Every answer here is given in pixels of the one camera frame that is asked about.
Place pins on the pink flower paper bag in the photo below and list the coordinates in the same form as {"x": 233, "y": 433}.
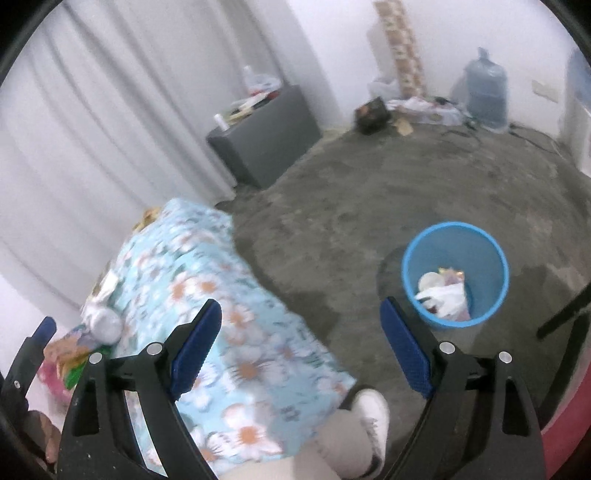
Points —
{"x": 51, "y": 385}

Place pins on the person's left hand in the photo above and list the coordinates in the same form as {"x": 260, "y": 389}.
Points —
{"x": 48, "y": 438}

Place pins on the pink plush blanket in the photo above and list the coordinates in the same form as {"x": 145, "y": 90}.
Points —
{"x": 561, "y": 450}

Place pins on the white appliance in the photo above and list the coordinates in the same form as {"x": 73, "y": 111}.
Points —
{"x": 579, "y": 115}

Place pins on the gold foil wrapper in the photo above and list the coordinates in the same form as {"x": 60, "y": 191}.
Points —
{"x": 148, "y": 218}

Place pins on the brown cardboard scrap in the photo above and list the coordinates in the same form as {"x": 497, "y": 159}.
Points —
{"x": 404, "y": 126}

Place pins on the floral light blue blanket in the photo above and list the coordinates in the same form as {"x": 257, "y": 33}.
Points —
{"x": 258, "y": 360}

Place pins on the grey curtain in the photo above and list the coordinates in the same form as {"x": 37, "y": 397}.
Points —
{"x": 115, "y": 115}

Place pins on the green snack packet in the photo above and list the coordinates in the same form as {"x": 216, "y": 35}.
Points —
{"x": 76, "y": 376}

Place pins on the wall socket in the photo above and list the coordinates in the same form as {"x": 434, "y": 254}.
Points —
{"x": 545, "y": 89}

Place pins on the white bottle with red label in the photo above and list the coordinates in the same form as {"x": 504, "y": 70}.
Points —
{"x": 105, "y": 324}

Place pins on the printed cloth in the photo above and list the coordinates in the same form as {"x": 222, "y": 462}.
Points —
{"x": 425, "y": 108}

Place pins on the person's beige trouser leg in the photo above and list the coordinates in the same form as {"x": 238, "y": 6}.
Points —
{"x": 300, "y": 457}

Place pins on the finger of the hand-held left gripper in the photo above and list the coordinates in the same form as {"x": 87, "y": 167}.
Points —
{"x": 44, "y": 330}

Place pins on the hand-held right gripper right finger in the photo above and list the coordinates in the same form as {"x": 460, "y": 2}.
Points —
{"x": 406, "y": 350}

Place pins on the white bag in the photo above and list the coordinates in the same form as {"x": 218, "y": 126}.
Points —
{"x": 448, "y": 297}

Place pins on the small white bottle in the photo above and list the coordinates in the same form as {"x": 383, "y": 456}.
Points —
{"x": 221, "y": 122}

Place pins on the assorted small toiletries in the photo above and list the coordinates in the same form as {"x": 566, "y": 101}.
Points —
{"x": 249, "y": 104}

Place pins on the clear plastic bag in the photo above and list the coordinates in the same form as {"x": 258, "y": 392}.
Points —
{"x": 258, "y": 81}

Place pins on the blue mesh wastebasket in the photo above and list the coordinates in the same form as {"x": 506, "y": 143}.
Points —
{"x": 480, "y": 258}

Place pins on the black bag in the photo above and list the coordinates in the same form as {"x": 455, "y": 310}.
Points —
{"x": 373, "y": 116}

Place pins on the yellow orange snack packet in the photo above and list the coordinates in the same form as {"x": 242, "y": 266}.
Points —
{"x": 69, "y": 346}

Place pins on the large blue water jug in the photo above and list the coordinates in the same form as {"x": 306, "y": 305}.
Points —
{"x": 485, "y": 92}

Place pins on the black tripod leg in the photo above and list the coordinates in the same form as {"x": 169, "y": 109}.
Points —
{"x": 563, "y": 316}

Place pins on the brick patterned paper roll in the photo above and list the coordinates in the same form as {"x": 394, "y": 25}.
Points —
{"x": 399, "y": 46}

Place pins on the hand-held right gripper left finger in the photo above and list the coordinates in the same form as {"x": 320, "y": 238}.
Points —
{"x": 196, "y": 350}

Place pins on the grey cabinet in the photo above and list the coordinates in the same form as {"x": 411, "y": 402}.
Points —
{"x": 268, "y": 138}

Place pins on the white paper cup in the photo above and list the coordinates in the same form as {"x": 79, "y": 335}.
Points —
{"x": 431, "y": 281}

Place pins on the translucent plastic bag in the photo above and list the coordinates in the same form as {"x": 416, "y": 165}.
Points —
{"x": 383, "y": 88}

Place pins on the person's white shoe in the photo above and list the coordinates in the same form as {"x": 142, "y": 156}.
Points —
{"x": 369, "y": 410}

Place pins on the shiny wrapper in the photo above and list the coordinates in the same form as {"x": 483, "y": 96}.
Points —
{"x": 450, "y": 274}

